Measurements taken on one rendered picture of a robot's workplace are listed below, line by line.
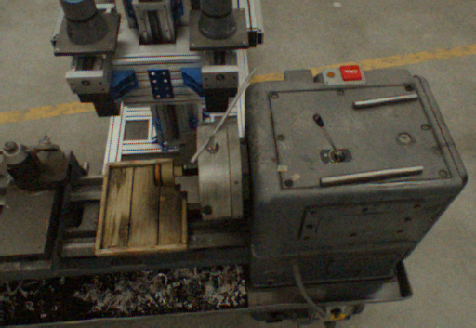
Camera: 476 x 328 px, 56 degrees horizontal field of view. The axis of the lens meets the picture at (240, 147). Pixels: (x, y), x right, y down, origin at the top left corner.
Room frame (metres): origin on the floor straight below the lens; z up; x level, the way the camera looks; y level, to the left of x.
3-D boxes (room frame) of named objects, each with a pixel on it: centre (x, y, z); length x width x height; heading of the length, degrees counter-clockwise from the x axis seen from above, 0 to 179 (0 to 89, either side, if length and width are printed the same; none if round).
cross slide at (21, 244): (0.74, 0.71, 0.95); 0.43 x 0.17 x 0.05; 4
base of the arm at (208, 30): (1.38, 0.09, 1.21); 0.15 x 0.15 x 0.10
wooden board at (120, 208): (0.75, 0.34, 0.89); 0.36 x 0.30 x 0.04; 4
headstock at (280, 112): (0.82, -0.32, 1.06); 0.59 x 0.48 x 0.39; 94
